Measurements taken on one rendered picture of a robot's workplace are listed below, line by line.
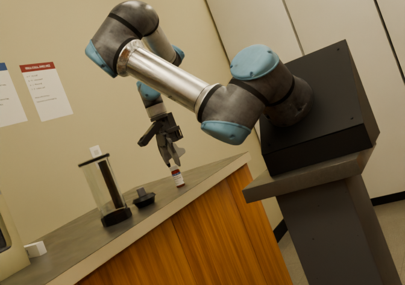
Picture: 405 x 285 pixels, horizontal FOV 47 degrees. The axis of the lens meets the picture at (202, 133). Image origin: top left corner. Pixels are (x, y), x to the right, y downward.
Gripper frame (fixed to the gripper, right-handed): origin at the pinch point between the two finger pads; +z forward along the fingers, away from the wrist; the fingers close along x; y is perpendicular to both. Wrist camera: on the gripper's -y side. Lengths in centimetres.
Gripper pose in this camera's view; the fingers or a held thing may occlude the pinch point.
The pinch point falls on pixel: (172, 165)
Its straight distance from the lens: 184.0
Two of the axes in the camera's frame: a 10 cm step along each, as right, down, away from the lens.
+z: 3.6, 9.3, 0.4
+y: 7.9, -3.3, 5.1
